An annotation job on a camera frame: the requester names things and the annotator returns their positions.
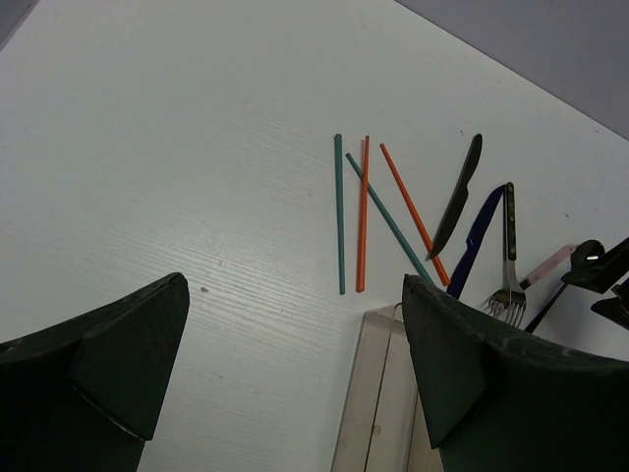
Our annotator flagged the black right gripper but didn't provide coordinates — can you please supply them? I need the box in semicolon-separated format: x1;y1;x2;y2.
561;239;628;329

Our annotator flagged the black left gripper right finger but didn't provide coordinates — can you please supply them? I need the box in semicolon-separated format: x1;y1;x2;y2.
402;275;628;471

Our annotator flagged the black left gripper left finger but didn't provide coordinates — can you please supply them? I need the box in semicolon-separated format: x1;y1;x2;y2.
1;272;190;471

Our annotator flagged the black spoon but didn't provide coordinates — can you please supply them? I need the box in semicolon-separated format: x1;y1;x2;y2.
525;240;605;333

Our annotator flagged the dark patterned handle fork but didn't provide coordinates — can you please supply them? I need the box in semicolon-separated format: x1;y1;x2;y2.
503;182;527;327

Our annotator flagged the pink handle fork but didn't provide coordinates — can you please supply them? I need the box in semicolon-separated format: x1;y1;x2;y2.
483;244;577;317

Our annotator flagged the dark blue table knife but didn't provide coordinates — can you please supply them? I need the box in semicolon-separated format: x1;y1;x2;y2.
446;185;506;299

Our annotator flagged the black table knife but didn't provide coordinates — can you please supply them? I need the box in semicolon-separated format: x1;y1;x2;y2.
429;134;484;260

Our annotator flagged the teal chopstick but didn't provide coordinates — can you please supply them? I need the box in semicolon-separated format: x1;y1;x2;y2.
368;183;434;284
333;134;346;295

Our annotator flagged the orange chopstick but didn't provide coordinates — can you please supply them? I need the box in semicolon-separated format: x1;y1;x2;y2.
356;135;371;293
379;143;451;287

